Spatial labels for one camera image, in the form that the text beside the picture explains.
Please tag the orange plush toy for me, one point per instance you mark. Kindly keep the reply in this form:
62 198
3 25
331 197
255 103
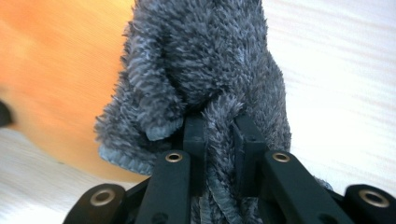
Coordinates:
62 77

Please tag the grey fluffy towel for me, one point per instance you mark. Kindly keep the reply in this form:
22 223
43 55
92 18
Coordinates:
202 56

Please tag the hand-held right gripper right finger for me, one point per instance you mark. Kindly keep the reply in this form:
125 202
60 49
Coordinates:
280 180

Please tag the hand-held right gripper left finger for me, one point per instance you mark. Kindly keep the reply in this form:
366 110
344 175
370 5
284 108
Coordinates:
174 180

